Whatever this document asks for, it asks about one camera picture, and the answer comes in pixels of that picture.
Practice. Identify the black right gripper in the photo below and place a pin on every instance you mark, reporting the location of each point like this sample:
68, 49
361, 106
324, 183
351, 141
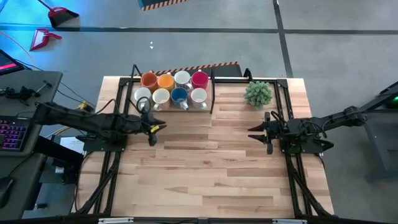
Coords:
273, 130

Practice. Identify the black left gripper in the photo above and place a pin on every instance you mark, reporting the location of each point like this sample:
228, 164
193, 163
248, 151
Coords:
148, 123

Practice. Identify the cream coloured mug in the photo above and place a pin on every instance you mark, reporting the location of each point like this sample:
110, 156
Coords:
160, 96

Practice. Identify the blue and white mug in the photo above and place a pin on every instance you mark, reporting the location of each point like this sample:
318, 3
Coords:
179, 96

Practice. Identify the teal patterned mug blue rim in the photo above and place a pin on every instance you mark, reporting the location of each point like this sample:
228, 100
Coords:
142, 94

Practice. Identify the orange faceted mug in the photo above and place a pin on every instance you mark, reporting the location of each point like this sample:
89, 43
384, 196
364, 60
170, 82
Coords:
149, 79

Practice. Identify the grey diamond pattern mug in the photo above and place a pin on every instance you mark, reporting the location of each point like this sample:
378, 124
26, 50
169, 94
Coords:
199, 96

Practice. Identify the white ceramic mug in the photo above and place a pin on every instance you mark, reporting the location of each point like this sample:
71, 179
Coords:
182, 78

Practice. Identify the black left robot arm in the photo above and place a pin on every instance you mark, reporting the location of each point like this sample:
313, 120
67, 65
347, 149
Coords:
87, 121

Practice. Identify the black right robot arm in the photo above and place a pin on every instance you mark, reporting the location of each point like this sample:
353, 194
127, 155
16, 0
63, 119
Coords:
326, 123

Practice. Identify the green plant in patterned pot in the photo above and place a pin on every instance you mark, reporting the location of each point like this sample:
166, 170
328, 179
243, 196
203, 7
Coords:
258, 94

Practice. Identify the hazard striped strip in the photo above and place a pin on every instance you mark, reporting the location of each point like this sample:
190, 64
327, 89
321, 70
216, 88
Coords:
199, 67

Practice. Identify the yellow plug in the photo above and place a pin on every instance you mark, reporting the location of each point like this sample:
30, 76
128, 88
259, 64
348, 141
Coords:
82, 105

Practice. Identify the white paper sheet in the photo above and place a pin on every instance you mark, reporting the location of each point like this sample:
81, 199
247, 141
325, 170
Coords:
70, 144

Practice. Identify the dark metal stand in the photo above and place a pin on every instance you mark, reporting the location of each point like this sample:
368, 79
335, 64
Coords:
374, 146

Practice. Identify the black box hazard stripes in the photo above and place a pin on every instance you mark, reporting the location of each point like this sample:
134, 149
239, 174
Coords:
155, 2

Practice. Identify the grey desk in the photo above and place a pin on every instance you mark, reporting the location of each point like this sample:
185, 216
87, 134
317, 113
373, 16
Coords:
37, 79

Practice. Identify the black clamp tool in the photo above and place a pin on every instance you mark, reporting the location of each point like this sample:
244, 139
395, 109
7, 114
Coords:
23, 92

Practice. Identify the black keyboard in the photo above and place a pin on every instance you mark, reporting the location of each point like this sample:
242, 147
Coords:
14, 133

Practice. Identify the black screen pink glow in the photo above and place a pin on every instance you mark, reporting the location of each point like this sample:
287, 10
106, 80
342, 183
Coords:
9, 62

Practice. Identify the black computer mouse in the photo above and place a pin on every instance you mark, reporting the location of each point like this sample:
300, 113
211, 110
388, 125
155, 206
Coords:
5, 191

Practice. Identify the black metal rack frame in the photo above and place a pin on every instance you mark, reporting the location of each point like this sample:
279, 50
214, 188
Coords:
202, 109

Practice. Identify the black frame strut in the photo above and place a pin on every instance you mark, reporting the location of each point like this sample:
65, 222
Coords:
133, 81

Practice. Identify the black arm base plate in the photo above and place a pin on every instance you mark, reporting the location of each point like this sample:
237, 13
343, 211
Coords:
311, 148
93, 144

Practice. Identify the white metal bracket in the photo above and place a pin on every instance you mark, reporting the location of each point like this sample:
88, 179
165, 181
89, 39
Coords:
289, 221
115, 220

